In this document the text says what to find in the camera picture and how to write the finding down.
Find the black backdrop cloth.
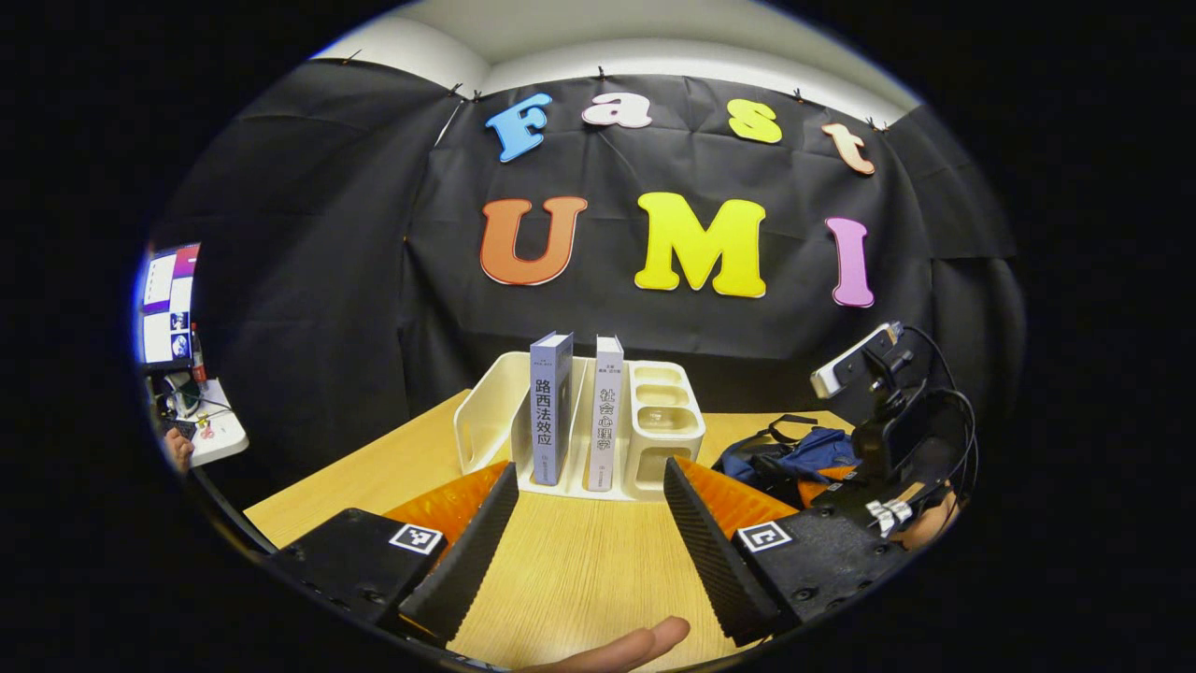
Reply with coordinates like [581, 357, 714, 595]
[149, 58, 1029, 524]

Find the cream plastic bookshelf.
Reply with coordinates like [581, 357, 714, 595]
[453, 351, 708, 503]

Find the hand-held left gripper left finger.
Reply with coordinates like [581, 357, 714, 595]
[269, 460, 520, 646]

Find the blue schoolbag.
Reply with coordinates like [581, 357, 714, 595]
[712, 414, 865, 510]

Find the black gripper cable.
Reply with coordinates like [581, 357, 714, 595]
[897, 322, 980, 506]

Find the computer monitor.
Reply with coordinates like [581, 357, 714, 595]
[140, 243, 202, 370]

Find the white book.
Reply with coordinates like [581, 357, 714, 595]
[587, 335, 625, 494]

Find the grey-blue book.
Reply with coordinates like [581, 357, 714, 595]
[529, 331, 576, 487]

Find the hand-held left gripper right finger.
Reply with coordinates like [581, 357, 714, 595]
[662, 456, 912, 648]

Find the white side table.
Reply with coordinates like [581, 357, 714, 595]
[154, 374, 250, 468]

